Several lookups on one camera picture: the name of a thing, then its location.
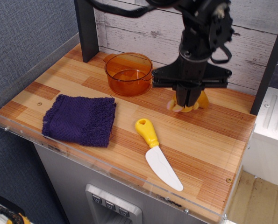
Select white ribbed appliance right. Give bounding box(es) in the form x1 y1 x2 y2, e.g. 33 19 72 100
242 87 278 185

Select yellow object bottom left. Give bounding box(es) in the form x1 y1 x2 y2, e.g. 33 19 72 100
16 214 31 224

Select dark vertical post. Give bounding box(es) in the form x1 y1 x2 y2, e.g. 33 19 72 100
250 35 278 115
74 0 99 63

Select dark vertical post right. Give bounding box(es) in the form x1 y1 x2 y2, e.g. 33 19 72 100
250 35 278 115

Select grey toy fridge cabinet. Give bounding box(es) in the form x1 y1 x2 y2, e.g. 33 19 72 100
33 142 208 224

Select silver dispenser button panel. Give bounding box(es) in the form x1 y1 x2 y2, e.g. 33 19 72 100
85 184 143 224

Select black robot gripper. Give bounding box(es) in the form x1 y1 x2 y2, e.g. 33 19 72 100
152 55 232 107

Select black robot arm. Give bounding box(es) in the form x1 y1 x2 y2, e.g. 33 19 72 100
149 0 234 107

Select yellow plush bunny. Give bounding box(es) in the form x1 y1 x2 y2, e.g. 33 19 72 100
166 91 209 112

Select purple towel napkin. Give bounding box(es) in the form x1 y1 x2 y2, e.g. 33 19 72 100
42 94 116 147

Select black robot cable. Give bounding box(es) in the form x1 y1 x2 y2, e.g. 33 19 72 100
85 0 233 65

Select clear acrylic edge guard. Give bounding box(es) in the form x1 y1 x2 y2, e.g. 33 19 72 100
0 30 255 224

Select yellow handled white toy knife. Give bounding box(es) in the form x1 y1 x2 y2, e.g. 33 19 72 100
135 118 184 191

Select orange transparent plastic pot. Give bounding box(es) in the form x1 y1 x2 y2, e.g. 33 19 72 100
103 52 153 97

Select dark vertical post left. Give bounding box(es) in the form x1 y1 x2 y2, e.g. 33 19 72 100
74 0 99 63

